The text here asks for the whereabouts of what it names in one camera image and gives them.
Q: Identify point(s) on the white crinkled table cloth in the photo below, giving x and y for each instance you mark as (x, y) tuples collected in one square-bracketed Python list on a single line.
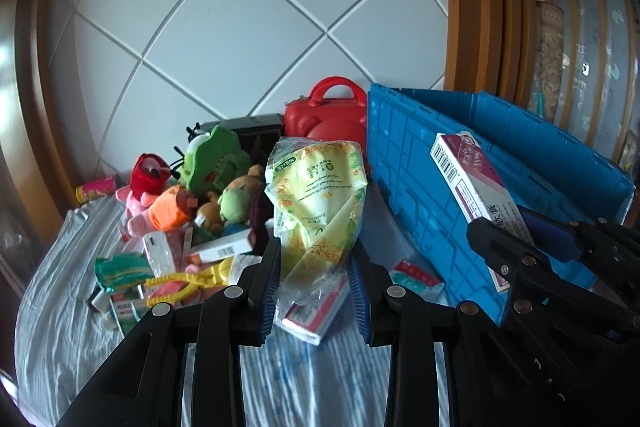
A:
[(65, 307)]

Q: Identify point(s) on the orange white barcode box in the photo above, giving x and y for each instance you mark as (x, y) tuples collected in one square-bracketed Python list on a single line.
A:
[(220, 247)]

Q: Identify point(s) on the wooden wall column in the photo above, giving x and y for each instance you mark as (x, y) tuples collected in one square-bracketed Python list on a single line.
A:
[(480, 7), (45, 82)]

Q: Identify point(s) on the blue plastic crate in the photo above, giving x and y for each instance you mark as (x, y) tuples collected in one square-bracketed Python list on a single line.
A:
[(415, 167)]

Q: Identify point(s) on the brown bear plush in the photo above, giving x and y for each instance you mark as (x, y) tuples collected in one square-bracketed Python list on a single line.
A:
[(245, 181)]

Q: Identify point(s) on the green dinosaur plush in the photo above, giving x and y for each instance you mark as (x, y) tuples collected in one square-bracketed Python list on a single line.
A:
[(215, 162)]

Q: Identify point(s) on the yellow plastic tongs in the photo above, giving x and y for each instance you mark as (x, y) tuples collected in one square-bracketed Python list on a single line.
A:
[(200, 279)]

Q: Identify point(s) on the red plush toy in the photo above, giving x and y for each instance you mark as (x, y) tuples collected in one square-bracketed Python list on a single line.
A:
[(147, 174)]

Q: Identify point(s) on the red bear-shaped case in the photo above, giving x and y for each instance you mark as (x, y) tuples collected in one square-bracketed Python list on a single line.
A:
[(325, 117)]

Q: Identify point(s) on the black cylinder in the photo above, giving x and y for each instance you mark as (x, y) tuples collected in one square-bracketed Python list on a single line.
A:
[(97, 299)]

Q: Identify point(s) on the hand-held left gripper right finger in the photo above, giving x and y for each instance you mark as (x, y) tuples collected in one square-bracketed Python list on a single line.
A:
[(360, 307)]

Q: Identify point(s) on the light green round plush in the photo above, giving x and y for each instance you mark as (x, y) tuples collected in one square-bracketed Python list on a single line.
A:
[(235, 204)]

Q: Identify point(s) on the purple white medicine box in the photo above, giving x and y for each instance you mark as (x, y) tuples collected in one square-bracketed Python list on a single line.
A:
[(475, 177)]

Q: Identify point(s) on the green bug plush with antennae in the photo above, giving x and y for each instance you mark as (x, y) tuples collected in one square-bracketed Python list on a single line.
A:
[(199, 142)]

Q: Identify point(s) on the yellow green refill pouch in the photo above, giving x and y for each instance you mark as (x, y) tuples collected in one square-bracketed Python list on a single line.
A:
[(310, 187)]

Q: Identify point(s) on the pink pig plush orange dress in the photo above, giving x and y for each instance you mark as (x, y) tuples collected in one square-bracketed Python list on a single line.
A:
[(170, 207)]

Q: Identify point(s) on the wooden glass partition screen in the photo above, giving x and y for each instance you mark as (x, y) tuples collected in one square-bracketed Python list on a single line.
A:
[(590, 32)]

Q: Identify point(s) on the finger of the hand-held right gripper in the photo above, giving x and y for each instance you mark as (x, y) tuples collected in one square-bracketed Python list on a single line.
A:
[(550, 239), (492, 242)]

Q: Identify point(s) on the pink yellow snack can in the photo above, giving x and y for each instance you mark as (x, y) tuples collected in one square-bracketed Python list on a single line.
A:
[(97, 188)]

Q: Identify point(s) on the green plastic packet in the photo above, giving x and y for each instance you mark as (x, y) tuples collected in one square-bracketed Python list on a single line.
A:
[(122, 272)]

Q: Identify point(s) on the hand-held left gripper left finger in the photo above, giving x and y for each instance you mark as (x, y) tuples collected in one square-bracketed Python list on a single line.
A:
[(266, 307)]

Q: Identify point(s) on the black gift box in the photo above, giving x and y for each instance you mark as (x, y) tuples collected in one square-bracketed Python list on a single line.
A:
[(250, 127)]

